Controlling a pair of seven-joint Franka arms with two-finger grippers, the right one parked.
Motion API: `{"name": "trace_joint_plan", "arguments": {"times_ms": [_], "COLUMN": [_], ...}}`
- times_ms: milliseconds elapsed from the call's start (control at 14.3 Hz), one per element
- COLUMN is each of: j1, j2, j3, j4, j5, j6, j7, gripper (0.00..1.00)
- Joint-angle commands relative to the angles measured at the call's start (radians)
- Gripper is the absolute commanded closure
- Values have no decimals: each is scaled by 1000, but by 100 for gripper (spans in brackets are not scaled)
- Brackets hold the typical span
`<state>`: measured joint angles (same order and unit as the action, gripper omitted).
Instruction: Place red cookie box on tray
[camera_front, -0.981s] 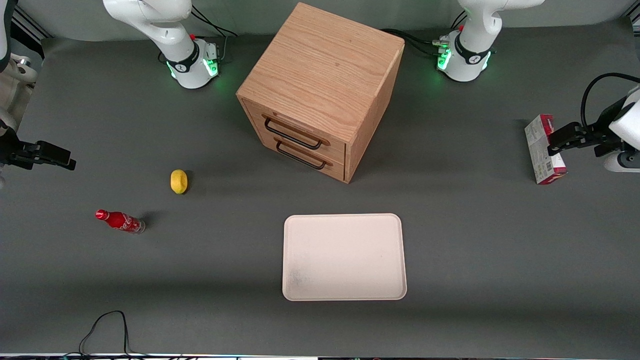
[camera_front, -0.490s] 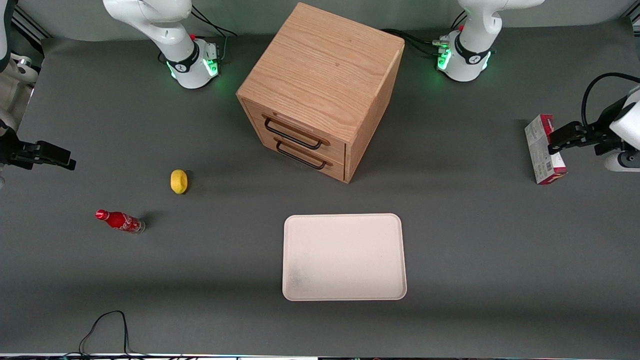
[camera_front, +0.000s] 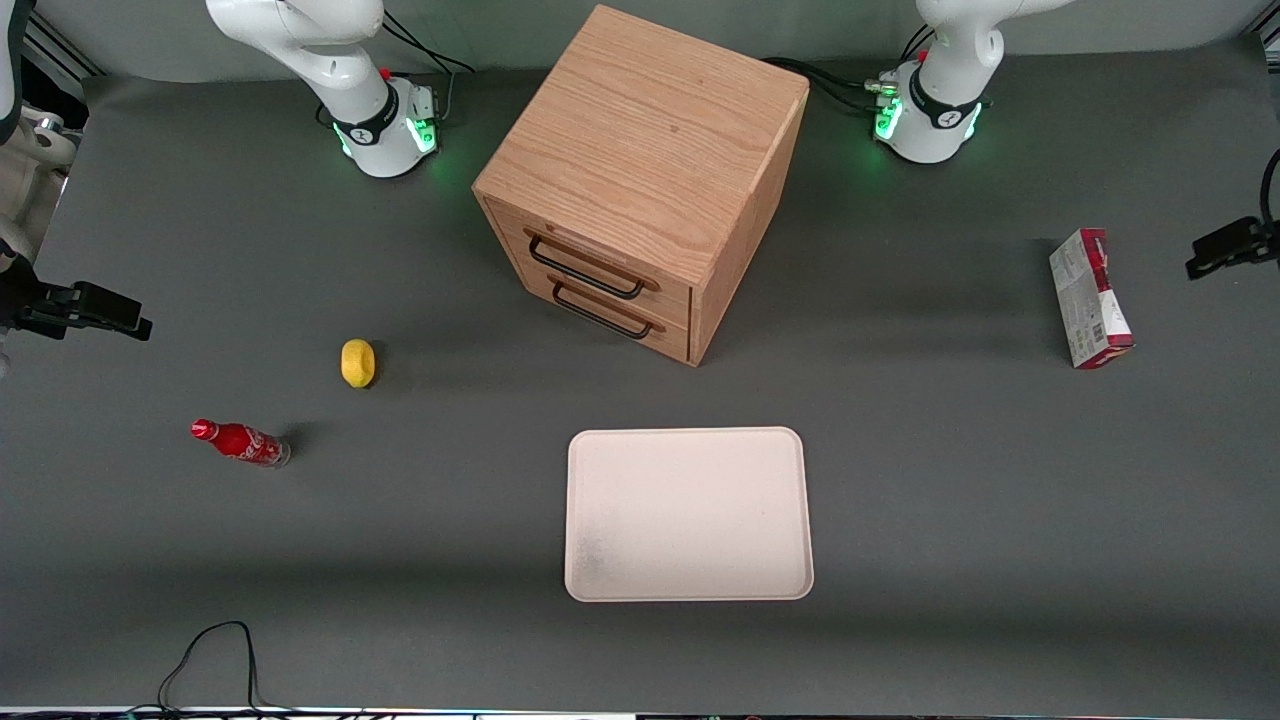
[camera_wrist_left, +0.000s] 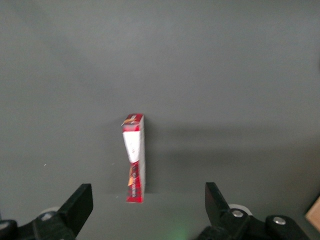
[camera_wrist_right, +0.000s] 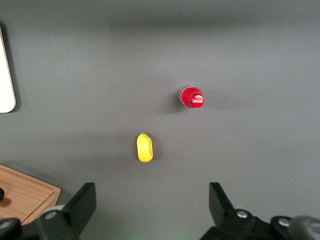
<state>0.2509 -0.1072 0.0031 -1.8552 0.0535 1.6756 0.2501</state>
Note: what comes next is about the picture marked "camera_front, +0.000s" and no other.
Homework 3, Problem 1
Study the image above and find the narrow wooden drawer front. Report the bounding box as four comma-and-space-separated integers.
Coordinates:
520, 266, 692, 364

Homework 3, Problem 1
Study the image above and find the long black drawer handle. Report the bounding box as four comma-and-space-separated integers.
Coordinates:
527, 231, 649, 301

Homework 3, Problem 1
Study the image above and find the wide wooden drawer front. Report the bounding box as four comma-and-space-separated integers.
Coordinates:
484, 197, 694, 323

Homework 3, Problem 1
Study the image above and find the black arm base cable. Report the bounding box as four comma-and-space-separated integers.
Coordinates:
763, 22, 936, 113
378, 8, 478, 126

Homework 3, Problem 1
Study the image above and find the red tartan cookie box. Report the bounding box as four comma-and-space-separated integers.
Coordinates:
1048, 228, 1136, 370

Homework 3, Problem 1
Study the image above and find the black left arm base cable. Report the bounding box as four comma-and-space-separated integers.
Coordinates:
763, 22, 936, 113

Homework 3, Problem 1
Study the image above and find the beige plastic tray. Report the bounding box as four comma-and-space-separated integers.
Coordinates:
564, 427, 815, 603

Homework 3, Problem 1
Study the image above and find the red cola bottle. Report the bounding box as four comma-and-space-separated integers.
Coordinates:
190, 418, 292, 469

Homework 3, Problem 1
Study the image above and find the short black drawer handle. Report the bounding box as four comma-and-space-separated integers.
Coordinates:
551, 279, 657, 341

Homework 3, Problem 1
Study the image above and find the black right arm base cable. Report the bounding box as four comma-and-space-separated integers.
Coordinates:
378, 8, 478, 126

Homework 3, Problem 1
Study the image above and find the yellow lemon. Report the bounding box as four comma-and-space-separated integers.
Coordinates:
340, 338, 378, 389

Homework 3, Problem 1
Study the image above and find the thin looped black cable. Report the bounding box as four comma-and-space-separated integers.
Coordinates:
125, 620, 301, 717

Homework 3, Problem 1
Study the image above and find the oak wooden drawer cabinet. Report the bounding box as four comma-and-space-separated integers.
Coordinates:
472, 4, 811, 368

